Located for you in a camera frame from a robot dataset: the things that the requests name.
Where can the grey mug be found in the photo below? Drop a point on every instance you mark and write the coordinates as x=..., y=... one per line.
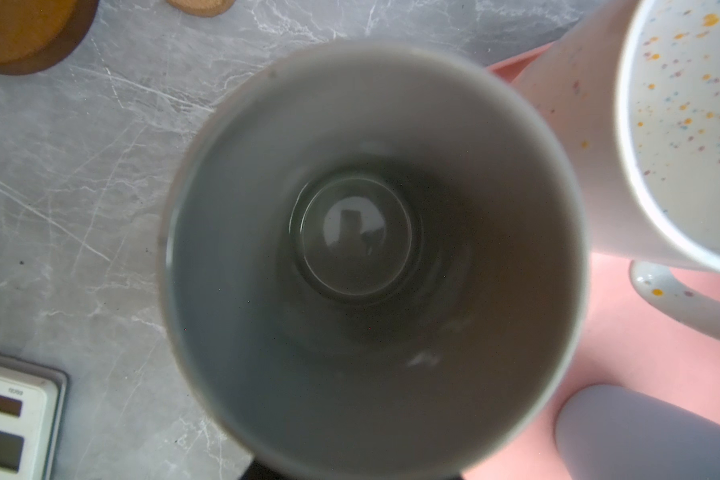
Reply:
x=374, y=264

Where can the pink plastic tray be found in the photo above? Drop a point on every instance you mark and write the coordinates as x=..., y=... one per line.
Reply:
x=624, y=341

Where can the white remote control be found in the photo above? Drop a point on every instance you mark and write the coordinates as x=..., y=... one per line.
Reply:
x=32, y=399

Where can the plain brown round coaster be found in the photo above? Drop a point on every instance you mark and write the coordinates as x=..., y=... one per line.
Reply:
x=36, y=35

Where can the cork paw-shaped coaster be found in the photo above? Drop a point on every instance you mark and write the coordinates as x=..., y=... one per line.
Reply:
x=202, y=8

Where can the white mug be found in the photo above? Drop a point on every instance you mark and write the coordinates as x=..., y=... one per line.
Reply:
x=611, y=432
x=632, y=92

